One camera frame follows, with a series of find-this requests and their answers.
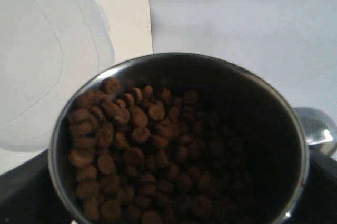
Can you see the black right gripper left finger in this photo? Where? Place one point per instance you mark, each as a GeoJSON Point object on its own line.
{"type": "Point", "coordinates": [28, 196]}

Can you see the steel mug with handle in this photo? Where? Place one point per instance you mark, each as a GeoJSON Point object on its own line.
{"type": "Point", "coordinates": [182, 138]}

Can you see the clear plastic container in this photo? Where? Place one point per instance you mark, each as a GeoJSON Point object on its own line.
{"type": "Point", "coordinates": [49, 49]}

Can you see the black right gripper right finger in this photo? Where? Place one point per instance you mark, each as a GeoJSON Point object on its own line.
{"type": "Point", "coordinates": [318, 201]}

